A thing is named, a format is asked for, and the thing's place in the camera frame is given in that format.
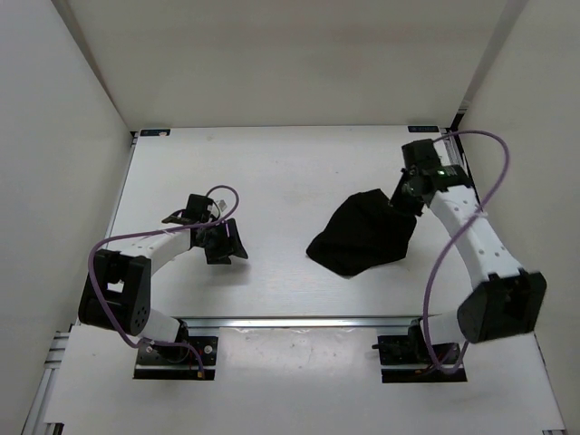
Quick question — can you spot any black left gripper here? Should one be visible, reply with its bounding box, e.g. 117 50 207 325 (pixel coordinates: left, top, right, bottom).
197 217 247 264

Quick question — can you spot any black skirt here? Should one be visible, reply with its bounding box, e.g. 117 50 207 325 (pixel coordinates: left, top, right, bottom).
305 188 417 277

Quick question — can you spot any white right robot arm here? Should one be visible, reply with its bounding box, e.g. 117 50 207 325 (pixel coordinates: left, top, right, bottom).
391 165 547 363

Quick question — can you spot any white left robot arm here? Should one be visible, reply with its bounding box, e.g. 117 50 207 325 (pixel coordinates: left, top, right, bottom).
78 218 248 363

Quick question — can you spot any blue right corner label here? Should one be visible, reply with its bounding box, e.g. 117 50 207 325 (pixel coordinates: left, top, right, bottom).
408 125 440 134

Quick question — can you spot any blue corner label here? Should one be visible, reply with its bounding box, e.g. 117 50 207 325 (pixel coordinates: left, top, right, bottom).
140 129 171 137
408 125 440 134

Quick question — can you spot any blue left corner label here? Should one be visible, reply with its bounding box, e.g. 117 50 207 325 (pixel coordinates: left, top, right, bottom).
140 129 171 137

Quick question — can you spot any white front cover board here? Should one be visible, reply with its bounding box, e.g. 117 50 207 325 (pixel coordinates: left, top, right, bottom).
45 325 563 434

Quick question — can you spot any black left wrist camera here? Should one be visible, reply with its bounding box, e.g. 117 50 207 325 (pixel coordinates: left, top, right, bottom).
162 194 221 225

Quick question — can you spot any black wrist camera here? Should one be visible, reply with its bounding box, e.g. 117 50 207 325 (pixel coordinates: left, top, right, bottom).
162 194 221 225
401 139 469 183

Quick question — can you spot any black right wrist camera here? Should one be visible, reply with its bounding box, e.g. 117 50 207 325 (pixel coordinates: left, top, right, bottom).
401 139 469 183

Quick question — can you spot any aluminium right frame rail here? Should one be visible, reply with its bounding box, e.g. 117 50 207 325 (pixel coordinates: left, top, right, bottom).
443 126 520 327

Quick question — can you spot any aluminium frame rail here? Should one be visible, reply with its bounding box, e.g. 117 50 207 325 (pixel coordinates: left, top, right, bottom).
443 126 520 327
74 130 140 325

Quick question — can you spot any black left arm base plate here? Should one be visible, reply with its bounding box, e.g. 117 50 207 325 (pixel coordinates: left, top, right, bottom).
133 333 218 381

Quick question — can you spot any aluminium left frame rail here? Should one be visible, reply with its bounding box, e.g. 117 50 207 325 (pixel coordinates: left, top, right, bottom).
74 130 140 325

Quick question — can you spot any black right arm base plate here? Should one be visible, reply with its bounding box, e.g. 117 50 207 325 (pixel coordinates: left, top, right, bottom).
372 335 468 384

